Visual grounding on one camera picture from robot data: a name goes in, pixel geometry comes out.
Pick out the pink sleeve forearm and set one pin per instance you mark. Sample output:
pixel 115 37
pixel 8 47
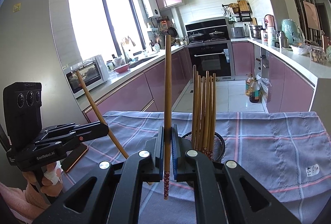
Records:
pixel 26 204

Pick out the blue plaid tablecloth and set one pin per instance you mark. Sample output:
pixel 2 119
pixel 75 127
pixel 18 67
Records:
pixel 288 153

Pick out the black mesh utensil holder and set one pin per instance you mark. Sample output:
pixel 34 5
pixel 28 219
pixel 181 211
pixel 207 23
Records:
pixel 214 146

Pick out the white water heater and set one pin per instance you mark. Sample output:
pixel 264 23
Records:
pixel 151 8

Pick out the left hand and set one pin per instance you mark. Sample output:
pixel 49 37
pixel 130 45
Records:
pixel 51 182

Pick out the black camera box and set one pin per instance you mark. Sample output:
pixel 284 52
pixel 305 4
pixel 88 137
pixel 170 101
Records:
pixel 22 103

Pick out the white microwave oven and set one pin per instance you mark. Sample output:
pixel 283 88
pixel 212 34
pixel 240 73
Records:
pixel 93 72

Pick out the smartphone on table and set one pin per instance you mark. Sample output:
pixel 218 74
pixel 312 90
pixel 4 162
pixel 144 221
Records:
pixel 69 162

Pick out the black built-in oven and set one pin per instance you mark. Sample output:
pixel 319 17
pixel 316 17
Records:
pixel 216 57

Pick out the black range hood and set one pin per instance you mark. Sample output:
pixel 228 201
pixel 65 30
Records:
pixel 208 29

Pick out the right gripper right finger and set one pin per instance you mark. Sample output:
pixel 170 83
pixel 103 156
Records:
pixel 224 192

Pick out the pink bowl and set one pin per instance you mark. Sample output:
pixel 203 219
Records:
pixel 122 69

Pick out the cooking oil bottle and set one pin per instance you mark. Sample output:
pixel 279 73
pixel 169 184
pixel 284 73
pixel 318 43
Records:
pixel 252 89

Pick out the black wall shelf rack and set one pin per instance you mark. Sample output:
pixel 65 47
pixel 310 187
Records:
pixel 238 12

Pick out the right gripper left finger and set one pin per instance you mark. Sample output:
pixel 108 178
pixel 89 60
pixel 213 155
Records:
pixel 110 193

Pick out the steel stock pot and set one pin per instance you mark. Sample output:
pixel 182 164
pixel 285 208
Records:
pixel 255 31

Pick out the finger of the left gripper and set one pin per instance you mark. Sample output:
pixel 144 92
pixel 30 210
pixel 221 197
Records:
pixel 85 133
pixel 62 130

